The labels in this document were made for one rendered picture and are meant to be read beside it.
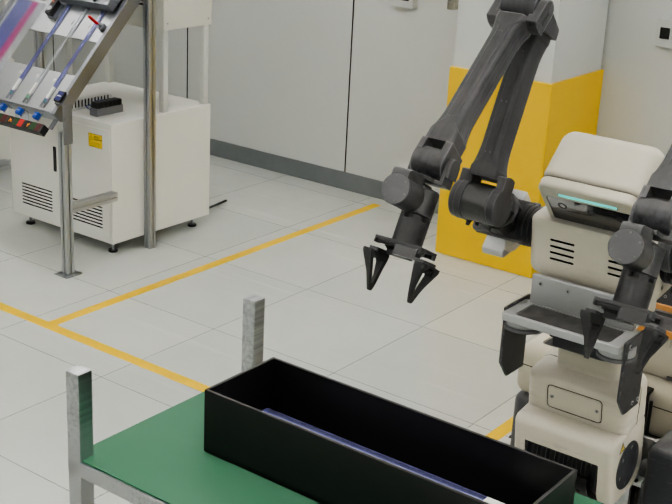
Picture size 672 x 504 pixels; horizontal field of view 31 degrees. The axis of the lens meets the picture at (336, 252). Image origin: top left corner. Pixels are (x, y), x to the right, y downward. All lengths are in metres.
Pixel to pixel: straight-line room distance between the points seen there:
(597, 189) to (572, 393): 0.45
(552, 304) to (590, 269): 0.11
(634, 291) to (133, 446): 0.85
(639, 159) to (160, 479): 1.04
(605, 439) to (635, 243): 0.66
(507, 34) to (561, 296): 0.52
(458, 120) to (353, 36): 4.37
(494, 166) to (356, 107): 4.28
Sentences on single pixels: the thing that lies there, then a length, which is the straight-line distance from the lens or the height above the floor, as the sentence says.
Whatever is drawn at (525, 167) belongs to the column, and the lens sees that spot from 5.50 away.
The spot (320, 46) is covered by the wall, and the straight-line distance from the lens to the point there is 6.71.
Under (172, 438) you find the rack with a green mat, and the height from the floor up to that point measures 0.95.
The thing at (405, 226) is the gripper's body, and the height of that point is 1.25.
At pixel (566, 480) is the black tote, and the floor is 1.06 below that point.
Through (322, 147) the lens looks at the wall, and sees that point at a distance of 6.81.
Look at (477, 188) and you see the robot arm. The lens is 2.37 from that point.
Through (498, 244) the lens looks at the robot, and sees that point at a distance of 2.50.
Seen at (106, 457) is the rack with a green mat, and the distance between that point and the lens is 2.00.
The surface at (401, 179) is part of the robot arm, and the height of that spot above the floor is 1.34.
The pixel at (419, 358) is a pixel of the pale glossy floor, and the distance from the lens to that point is 4.69.
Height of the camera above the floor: 1.92
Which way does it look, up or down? 20 degrees down
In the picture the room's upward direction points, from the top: 3 degrees clockwise
